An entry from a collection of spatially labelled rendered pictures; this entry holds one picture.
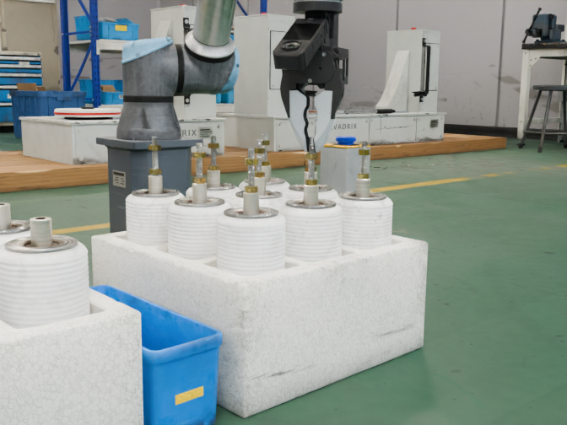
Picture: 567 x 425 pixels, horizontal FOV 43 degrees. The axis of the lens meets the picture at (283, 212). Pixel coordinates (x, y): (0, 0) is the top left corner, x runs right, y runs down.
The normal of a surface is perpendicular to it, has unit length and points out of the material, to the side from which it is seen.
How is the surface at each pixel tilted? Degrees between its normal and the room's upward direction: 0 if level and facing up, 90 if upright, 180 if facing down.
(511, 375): 0
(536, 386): 0
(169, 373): 92
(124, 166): 90
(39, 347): 90
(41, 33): 90
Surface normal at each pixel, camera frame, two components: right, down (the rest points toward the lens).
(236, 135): -0.75, 0.11
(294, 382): 0.68, 0.14
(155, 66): 0.34, 0.16
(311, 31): -0.12, -0.78
